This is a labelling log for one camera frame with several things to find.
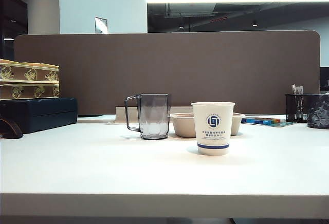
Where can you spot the white paper cup blue logo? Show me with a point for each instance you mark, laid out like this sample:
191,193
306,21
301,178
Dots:
213,136

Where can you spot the transparent grey plastic mug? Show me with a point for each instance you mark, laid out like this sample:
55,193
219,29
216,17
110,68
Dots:
154,116

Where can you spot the beige pulp food tray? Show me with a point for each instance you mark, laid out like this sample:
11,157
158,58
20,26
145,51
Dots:
183,126

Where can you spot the brown desk divider panel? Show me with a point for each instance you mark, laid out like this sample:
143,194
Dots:
180,67

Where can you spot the black ceiling spot lamp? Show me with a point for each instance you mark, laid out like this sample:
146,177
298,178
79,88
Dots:
181,25
254,23

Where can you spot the coloured blocks tray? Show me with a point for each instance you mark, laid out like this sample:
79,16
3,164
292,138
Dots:
262,121

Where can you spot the dark blue hard case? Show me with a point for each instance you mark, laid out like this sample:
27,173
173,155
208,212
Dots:
38,113

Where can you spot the thin metal pen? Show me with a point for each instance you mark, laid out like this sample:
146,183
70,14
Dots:
293,89

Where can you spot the black mesh pen holder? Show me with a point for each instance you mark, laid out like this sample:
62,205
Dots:
295,111

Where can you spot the yellow brown patterned box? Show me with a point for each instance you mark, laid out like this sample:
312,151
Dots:
25,91
25,73

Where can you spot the white round pillar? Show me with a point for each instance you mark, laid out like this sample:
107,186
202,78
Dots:
43,5

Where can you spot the dark crumpled bag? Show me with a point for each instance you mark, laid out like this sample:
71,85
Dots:
318,113

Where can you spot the silver wall plate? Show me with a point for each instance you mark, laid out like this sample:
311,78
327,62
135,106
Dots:
101,25

